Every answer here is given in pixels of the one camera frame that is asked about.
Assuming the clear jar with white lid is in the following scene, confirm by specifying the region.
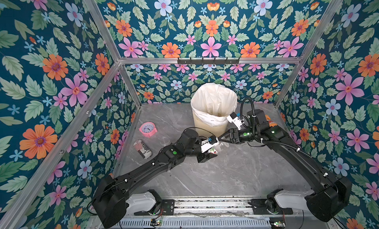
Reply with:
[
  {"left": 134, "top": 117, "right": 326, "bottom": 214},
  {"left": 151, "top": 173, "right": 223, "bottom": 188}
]
[{"left": 209, "top": 142, "right": 230, "bottom": 155}]

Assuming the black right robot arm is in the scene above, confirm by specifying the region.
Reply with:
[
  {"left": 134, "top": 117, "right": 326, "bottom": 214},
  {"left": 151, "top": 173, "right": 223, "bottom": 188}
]
[{"left": 219, "top": 109, "right": 352, "bottom": 222}]

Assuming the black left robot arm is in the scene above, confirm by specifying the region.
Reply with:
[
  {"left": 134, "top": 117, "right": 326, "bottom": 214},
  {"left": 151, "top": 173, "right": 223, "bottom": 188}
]
[{"left": 91, "top": 128, "right": 219, "bottom": 229}]

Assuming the clear transparent jar lid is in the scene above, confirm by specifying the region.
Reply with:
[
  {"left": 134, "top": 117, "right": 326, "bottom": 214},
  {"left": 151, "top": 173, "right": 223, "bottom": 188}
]
[{"left": 241, "top": 145, "right": 251, "bottom": 153}]

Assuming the cream ribbed trash bin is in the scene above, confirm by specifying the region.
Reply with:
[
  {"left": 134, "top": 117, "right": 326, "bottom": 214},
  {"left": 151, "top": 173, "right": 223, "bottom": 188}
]
[{"left": 192, "top": 110, "right": 229, "bottom": 137}]

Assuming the orange plush toy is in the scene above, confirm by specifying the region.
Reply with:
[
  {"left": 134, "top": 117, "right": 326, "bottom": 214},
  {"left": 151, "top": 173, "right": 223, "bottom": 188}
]
[{"left": 265, "top": 115, "right": 278, "bottom": 127}]

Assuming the white plastic bin liner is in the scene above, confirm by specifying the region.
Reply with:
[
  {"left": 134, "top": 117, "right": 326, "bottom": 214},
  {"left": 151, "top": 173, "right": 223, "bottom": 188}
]
[{"left": 190, "top": 83, "right": 238, "bottom": 127}]

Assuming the pink alarm clock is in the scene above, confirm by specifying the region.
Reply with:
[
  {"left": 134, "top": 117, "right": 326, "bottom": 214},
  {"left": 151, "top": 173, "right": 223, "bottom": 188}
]
[{"left": 139, "top": 122, "right": 158, "bottom": 138}]

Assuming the striped flag pattern can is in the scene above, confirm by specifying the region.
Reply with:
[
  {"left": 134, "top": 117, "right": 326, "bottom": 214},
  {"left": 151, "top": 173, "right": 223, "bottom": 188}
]
[{"left": 133, "top": 139, "right": 153, "bottom": 159}]

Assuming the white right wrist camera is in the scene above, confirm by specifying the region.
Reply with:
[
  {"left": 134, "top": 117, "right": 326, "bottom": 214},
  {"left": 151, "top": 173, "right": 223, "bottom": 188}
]
[{"left": 227, "top": 112, "right": 244, "bottom": 130}]

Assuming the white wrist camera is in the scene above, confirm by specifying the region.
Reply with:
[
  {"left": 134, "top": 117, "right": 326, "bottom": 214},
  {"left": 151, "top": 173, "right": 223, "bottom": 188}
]
[
  {"left": 200, "top": 136, "right": 219, "bottom": 154},
  {"left": 227, "top": 112, "right": 244, "bottom": 130}
]

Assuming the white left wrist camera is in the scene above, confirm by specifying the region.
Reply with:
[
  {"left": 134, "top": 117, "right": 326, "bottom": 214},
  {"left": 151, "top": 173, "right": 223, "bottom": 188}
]
[{"left": 200, "top": 136, "right": 219, "bottom": 154}]

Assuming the black corrugated cable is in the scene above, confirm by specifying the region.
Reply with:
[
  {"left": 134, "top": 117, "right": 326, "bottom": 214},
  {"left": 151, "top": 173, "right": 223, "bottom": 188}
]
[{"left": 239, "top": 98, "right": 311, "bottom": 158}]

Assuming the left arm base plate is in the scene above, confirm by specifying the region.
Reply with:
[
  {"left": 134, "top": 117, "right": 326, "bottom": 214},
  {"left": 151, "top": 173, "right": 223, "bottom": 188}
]
[{"left": 133, "top": 199, "right": 175, "bottom": 216}]

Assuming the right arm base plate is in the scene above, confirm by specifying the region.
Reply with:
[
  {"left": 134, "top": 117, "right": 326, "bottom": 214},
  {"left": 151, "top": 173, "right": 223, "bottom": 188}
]
[{"left": 248, "top": 198, "right": 294, "bottom": 215}]

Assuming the black hook rail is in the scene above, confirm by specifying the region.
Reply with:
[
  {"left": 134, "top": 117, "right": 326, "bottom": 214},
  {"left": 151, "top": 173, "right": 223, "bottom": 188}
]
[{"left": 177, "top": 57, "right": 240, "bottom": 66}]

